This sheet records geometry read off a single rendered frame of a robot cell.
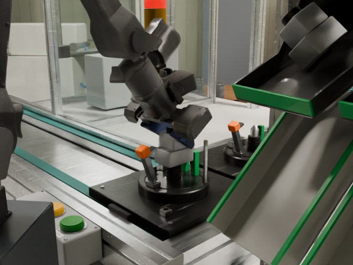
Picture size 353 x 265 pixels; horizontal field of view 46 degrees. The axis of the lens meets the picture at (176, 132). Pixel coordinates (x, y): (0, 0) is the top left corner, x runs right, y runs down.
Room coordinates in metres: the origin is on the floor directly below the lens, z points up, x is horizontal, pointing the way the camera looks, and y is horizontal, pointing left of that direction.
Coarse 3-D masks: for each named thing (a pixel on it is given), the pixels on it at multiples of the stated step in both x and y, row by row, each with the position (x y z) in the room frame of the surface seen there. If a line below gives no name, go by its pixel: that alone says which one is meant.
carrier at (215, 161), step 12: (240, 132) 1.07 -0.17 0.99; (252, 132) 0.92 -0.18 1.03; (228, 144) 0.95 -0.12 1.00; (252, 144) 0.91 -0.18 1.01; (216, 156) 0.94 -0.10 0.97; (228, 156) 0.90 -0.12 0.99; (240, 156) 0.88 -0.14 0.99; (216, 168) 0.86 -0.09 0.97; (228, 168) 0.86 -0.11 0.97; (240, 168) 0.86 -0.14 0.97
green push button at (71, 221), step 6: (72, 216) 0.63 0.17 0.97; (78, 216) 0.63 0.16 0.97; (60, 222) 0.61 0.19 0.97; (66, 222) 0.61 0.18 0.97; (72, 222) 0.61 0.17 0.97; (78, 222) 0.61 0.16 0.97; (84, 222) 0.62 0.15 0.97; (60, 228) 0.61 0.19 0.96; (66, 228) 0.60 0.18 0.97; (72, 228) 0.60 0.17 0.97; (78, 228) 0.60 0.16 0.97
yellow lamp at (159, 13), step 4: (144, 8) 0.97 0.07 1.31; (148, 8) 0.95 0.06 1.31; (152, 8) 0.95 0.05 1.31; (156, 8) 0.95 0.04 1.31; (160, 8) 0.95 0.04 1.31; (164, 8) 0.96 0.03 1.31; (144, 12) 0.96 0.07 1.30; (148, 12) 0.95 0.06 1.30; (152, 12) 0.95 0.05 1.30; (156, 12) 0.95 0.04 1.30; (160, 12) 0.95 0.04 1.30; (164, 12) 0.96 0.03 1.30; (144, 16) 0.96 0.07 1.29; (148, 16) 0.95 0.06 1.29; (152, 16) 0.95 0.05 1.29; (156, 16) 0.95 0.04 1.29; (160, 16) 0.95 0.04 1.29; (164, 16) 0.96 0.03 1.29; (144, 20) 0.96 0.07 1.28; (148, 20) 0.95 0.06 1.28; (164, 20) 0.96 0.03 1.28; (144, 24) 0.96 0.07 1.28; (148, 24) 0.95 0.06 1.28; (144, 28) 0.97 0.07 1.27
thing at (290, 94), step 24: (312, 0) 0.63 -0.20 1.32; (336, 0) 0.66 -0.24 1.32; (288, 48) 0.61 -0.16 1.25; (336, 48) 0.59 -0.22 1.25; (264, 72) 0.58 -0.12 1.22; (288, 72) 0.58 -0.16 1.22; (312, 72) 0.55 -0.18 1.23; (336, 72) 0.53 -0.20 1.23; (240, 96) 0.55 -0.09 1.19; (264, 96) 0.51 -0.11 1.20; (288, 96) 0.47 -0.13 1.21; (312, 96) 0.45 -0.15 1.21; (336, 96) 0.47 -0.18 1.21
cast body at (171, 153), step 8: (168, 128) 0.75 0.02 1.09; (160, 136) 0.75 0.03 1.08; (168, 136) 0.74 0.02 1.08; (160, 144) 0.75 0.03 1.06; (168, 144) 0.74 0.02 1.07; (176, 144) 0.73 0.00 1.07; (160, 152) 0.74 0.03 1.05; (168, 152) 0.72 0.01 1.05; (176, 152) 0.73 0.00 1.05; (184, 152) 0.74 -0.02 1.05; (192, 152) 0.76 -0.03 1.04; (160, 160) 0.73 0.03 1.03; (168, 160) 0.72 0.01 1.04; (176, 160) 0.73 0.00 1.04; (184, 160) 0.74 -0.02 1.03
